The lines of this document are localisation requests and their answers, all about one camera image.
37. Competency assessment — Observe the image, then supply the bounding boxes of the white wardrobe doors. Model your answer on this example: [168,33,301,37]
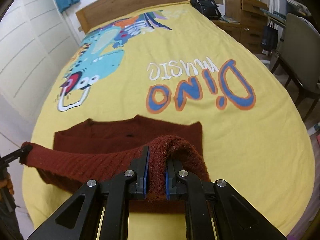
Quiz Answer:
[1,0,78,122]

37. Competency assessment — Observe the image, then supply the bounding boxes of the dark red knit sweater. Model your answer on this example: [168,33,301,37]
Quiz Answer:
[21,115,209,213]

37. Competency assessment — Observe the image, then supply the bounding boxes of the black backpack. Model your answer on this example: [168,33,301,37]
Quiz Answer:
[190,0,222,21]

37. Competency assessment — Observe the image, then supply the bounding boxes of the yellow dino print bedspread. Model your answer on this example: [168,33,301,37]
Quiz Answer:
[22,2,315,239]

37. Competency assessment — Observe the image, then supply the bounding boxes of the dark hanging bag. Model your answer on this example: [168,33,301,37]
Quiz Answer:
[260,21,278,52]

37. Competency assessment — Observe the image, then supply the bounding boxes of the wooden drawer desk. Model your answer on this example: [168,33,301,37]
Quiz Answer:
[213,0,268,54]

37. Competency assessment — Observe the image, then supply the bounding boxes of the wooden bed headboard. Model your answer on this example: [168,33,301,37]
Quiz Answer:
[75,0,188,33]

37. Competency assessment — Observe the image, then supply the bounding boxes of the person's left hand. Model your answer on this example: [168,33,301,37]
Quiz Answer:
[0,173,14,195]

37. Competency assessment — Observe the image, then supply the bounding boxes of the green upholstered chair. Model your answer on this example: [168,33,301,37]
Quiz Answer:
[271,13,319,121]

